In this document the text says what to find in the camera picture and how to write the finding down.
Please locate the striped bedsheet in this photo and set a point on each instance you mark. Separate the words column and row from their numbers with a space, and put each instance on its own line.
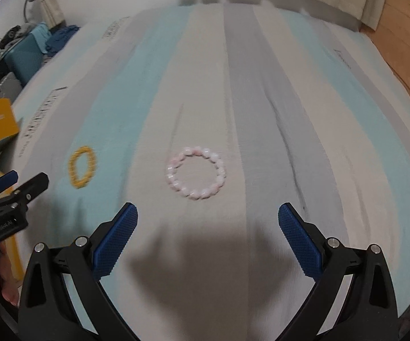
column 262, row 96

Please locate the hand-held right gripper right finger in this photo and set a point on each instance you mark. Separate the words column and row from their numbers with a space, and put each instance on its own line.
column 299, row 238

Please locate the person's left hand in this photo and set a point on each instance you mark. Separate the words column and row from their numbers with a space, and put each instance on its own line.
column 9, row 287

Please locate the dark clothes pile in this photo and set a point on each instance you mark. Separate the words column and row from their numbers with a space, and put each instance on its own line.
column 13, row 34

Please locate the teal cloth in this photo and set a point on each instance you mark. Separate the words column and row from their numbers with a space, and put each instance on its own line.
column 40, row 35

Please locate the teal hard suitcase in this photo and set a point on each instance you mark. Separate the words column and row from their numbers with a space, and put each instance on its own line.
column 23, row 60

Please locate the blue clothes pile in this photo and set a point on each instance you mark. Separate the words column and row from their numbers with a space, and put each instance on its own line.
column 61, row 39

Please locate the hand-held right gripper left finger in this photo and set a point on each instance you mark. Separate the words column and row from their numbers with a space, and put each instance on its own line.
column 118, row 238

